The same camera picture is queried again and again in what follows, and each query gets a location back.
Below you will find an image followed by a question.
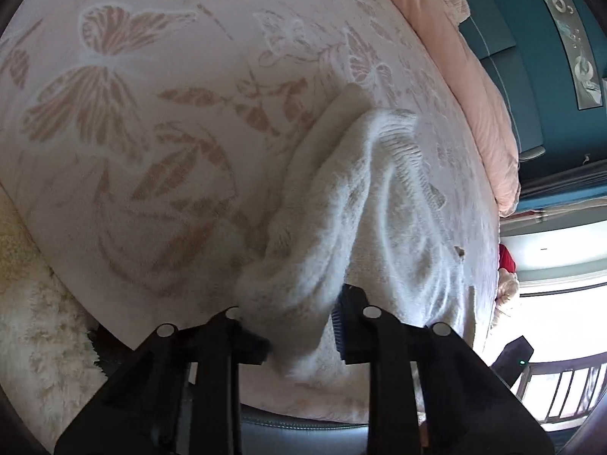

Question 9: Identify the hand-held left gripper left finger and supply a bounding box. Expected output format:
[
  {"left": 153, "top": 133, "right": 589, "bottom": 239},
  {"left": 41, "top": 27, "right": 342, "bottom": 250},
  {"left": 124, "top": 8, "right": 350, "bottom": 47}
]
[{"left": 53, "top": 306, "right": 272, "bottom": 455}]

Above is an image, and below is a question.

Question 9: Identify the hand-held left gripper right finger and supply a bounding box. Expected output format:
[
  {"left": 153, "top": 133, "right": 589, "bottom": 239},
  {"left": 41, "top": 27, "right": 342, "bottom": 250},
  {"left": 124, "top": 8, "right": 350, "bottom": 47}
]
[{"left": 331, "top": 283, "right": 555, "bottom": 455}]

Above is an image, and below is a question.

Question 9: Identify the white fuzzy knit sweater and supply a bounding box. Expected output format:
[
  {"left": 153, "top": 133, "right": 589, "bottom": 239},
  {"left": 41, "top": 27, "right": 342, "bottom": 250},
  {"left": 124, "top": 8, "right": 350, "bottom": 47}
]
[{"left": 234, "top": 83, "right": 477, "bottom": 382}]

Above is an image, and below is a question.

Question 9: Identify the red cloth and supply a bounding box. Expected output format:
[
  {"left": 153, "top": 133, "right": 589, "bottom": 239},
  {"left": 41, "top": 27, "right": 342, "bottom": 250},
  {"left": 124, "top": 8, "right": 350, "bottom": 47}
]
[{"left": 498, "top": 243, "right": 517, "bottom": 273}]

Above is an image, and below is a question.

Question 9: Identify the cream fluffy rug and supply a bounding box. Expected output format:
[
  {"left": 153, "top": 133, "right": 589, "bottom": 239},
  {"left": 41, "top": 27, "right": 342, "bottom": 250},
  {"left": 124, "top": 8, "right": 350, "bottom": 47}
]
[{"left": 0, "top": 185, "right": 107, "bottom": 453}]

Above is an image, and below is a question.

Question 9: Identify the butterfly print bed sheet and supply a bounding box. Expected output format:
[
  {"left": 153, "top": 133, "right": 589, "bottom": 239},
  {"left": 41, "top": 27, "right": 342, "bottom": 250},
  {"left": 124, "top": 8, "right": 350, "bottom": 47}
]
[{"left": 0, "top": 0, "right": 501, "bottom": 425}]

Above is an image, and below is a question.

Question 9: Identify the window railing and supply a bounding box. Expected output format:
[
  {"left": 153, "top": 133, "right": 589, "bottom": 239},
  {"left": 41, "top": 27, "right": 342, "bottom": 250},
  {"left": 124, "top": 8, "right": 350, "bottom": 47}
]
[{"left": 512, "top": 355, "right": 607, "bottom": 432}]

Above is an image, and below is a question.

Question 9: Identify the peach pink pillow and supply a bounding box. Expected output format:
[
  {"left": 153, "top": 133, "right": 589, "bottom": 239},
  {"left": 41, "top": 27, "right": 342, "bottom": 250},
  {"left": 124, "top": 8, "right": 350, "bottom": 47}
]
[{"left": 358, "top": 0, "right": 521, "bottom": 216}]

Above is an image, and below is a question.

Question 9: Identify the teal padded headboard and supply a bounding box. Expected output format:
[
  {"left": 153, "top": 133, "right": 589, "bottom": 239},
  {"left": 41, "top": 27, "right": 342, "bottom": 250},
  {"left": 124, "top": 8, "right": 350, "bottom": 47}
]
[{"left": 427, "top": 0, "right": 607, "bottom": 214}]

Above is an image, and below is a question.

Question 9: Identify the dark leather bed frame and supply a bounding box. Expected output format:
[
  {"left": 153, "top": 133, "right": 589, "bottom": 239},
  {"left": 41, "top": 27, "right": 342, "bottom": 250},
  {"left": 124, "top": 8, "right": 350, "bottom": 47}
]
[{"left": 85, "top": 325, "right": 430, "bottom": 455}]

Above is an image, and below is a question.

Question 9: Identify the floral framed wall picture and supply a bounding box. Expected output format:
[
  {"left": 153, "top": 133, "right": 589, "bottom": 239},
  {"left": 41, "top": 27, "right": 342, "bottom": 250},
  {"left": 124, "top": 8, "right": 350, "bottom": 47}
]
[{"left": 521, "top": 0, "right": 607, "bottom": 112}]

